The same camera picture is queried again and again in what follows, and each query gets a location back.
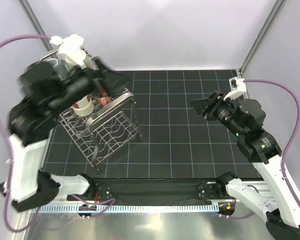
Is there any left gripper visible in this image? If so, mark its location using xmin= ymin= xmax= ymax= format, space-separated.
xmin=51 ymin=56 xmax=135 ymax=115

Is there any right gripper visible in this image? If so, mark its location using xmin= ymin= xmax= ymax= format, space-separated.
xmin=189 ymin=90 xmax=246 ymax=138

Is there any small orange white cup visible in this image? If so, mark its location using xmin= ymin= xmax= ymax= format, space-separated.
xmin=94 ymin=95 xmax=112 ymax=106

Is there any steel cup with brown band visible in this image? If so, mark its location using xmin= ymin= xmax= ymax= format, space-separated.
xmin=71 ymin=95 xmax=94 ymax=117

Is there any cream floral ceramic mug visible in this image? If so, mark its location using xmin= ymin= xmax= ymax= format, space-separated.
xmin=64 ymin=49 xmax=93 ymax=69

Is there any teal ceramic cup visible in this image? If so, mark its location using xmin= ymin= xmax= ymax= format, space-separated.
xmin=46 ymin=58 xmax=59 ymax=69

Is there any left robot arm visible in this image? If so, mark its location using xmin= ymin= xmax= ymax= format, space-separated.
xmin=0 ymin=57 xmax=131 ymax=213

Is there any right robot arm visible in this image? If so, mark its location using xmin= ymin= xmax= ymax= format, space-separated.
xmin=190 ymin=91 xmax=300 ymax=240

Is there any stainless steel dish rack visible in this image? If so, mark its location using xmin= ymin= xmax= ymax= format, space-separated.
xmin=58 ymin=88 xmax=143 ymax=174

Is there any black grid mat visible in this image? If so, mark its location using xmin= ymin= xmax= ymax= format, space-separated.
xmin=43 ymin=69 xmax=260 ymax=179

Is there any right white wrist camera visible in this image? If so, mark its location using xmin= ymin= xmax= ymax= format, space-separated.
xmin=223 ymin=77 xmax=247 ymax=101

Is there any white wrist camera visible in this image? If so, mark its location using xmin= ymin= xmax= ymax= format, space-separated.
xmin=49 ymin=34 xmax=84 ymax=57
xmin=223 ymin=77 xmax=247 ymax=101

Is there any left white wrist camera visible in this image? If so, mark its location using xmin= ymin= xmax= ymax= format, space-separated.
xmin=49 ymin=34 xmax=84 ymax=57

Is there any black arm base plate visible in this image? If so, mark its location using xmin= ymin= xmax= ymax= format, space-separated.
xmin=78 ymin=178 xmax=234 ymax=206

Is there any left aluminium frame post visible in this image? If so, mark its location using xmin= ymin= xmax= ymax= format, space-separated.
xmin=17 ymin=0 xmax=53 ymax=52

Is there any aluminium frame post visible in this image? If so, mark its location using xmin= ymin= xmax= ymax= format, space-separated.
xmin=17 ymin=0 xmax=53 ymax=52
xmin=238 ymin=0 xmax=287 ymax=76

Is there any right aluminium frame post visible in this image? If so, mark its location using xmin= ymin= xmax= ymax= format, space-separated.
xmin=238 ymin=0 xmax=287 ymax=76

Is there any white slotted cable duct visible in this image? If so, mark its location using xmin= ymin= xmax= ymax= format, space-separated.
xmin=39 ymin=202 xmax=219 ymax=214

